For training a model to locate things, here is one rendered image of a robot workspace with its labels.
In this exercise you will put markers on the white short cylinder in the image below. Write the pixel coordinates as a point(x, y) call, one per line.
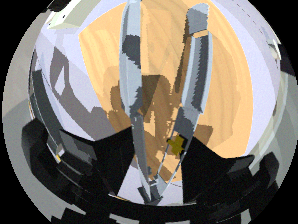
point(274, 49)

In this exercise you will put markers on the light wooden board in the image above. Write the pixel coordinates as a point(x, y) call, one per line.
point(165, 47)

